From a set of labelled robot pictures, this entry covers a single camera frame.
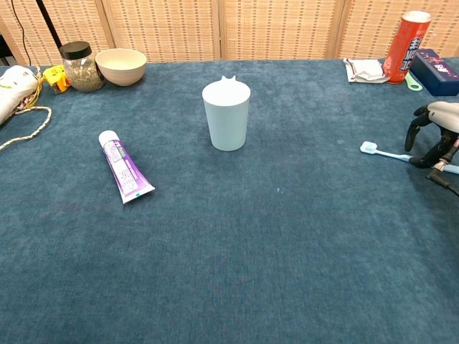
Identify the dark blue box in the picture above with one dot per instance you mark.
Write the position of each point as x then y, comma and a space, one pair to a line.
435, 77

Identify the purple white toothpaste tube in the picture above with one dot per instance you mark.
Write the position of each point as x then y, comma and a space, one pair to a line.
123, 168

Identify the blue table cloth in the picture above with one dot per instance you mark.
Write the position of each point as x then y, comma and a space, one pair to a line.
251, 251

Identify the beige bowl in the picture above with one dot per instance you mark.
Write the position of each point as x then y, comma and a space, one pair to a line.
122, 70

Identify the red drink can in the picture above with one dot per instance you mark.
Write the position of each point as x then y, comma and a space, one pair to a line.
405, 46

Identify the light blue toothbrush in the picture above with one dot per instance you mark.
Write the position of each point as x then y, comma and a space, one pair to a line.
385, 153

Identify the pale blue eared cup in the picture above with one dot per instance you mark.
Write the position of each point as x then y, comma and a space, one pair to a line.
227, 122

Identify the bamboo folding screen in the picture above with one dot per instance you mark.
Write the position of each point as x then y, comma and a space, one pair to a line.
276, 28

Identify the white folded packet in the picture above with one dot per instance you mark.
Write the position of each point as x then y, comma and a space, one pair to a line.
365, 70

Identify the yellow tape measure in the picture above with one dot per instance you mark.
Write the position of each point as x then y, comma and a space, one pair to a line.
55, 75

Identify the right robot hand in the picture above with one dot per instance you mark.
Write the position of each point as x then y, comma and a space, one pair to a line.
446, 114

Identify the glass jar black lid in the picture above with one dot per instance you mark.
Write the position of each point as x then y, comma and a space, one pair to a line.
82, 71

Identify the black tripod stand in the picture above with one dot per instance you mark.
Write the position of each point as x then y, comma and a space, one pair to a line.
48, 23

